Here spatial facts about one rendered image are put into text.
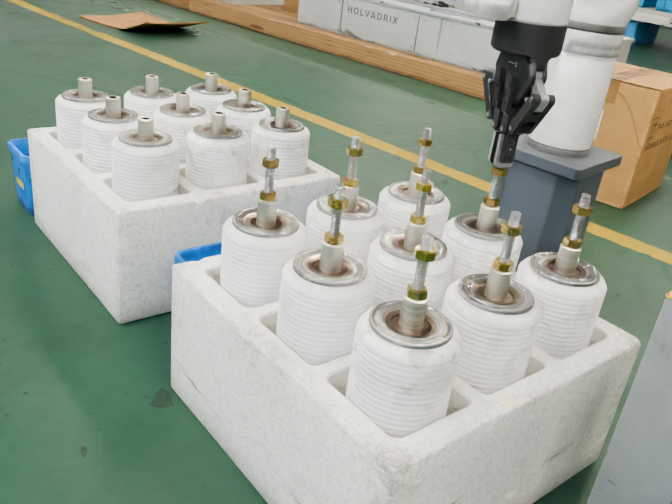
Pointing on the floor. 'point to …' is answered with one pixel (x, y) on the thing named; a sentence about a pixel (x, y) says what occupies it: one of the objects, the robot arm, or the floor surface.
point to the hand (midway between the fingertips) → (503, 148)
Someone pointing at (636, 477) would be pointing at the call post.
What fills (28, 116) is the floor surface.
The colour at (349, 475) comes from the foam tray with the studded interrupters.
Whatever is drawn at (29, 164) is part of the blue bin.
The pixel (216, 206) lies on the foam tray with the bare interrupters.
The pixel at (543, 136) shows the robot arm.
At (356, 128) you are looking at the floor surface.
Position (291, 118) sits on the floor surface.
